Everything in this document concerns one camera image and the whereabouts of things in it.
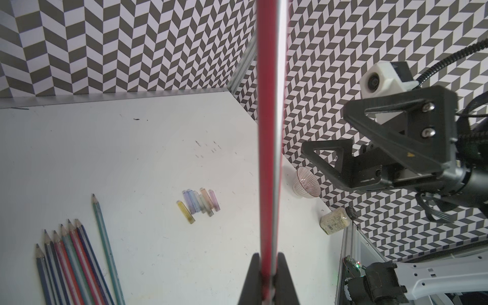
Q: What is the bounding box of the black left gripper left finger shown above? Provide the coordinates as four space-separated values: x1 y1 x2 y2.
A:
238 253 263 305

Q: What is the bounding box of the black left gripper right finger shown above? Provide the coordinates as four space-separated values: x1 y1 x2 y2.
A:
274 252 299 305

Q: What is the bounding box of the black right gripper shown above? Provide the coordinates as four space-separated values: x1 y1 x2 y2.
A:
301 86 469 191

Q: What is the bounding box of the green tinted pencil cap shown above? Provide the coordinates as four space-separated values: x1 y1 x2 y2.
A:
203 200 214 217

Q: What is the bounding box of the pink purple pencil cap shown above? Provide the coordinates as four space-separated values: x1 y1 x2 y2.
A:
208 189 221 212

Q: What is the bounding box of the yellow pencil cap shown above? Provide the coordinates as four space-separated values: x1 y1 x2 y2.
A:
177 200 195 224

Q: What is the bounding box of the red pencil blue cap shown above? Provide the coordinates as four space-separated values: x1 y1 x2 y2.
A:
68 220 106 304

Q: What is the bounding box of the teal pencil clear cap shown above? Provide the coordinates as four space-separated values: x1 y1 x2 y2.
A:
60 224 95 304

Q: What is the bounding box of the dark blue pencil purple cap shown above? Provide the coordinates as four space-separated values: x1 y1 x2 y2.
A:
35 244 56 305

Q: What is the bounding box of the small jar black lid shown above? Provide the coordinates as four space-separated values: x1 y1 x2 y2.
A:
320 207 358 235

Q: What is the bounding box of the clear pink glass dish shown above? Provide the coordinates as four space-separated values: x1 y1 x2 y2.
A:
292 166 321 198

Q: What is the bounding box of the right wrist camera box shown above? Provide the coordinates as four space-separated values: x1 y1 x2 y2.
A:
359 62 419 99

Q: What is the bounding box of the aluminium corner post right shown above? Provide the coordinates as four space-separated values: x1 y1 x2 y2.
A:
227 33 257 94

